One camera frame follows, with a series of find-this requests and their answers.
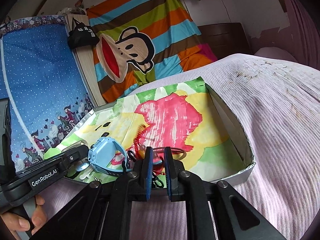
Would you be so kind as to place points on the person's left hand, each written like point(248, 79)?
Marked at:
point(16, 223)

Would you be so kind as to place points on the dark wooden headboard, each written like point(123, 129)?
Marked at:
point(225, 39)

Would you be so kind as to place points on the pink ribbed bed cover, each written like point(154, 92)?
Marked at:
point(238, 112)

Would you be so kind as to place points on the black hanging bag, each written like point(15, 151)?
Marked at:
point(81, 35)

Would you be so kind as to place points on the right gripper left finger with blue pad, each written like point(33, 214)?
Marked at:
point(102, 211)

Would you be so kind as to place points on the colourful painted paper sheet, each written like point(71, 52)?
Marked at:
point(162, 129)

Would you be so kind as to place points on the blue starry fabric wardrobe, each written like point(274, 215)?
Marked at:
point(40, 77)

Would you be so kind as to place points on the white silver hair clip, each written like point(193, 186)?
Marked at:
point(82, 164)

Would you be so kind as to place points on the blue smart watch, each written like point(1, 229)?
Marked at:
point(101, 154)

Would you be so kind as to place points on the light wooden cabinet panel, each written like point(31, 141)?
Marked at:
point(85, 61)

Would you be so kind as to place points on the pink pillow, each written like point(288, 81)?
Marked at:
point(275, 53)

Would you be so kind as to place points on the black beaded hair clip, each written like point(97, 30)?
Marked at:
point(133, 157)

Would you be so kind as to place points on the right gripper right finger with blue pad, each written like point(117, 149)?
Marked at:
point(214, 210)

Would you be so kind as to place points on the striped monkey cartoon blanket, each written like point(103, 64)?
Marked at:
point(141, 41)

